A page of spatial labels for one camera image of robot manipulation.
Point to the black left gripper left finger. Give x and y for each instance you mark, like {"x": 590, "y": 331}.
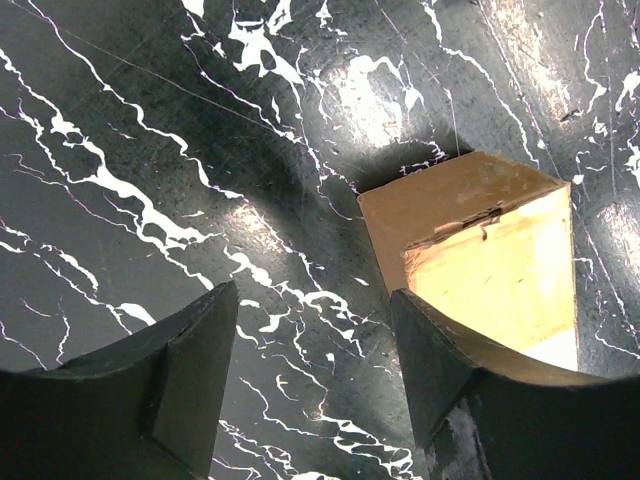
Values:
{"x": 144, "y": 407}

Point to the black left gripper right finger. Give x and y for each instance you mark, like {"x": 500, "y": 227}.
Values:
{"x": 481, "y": 410}

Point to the brown cardboard express box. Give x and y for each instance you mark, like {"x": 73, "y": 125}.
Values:
{"x": 488, "y": 242}

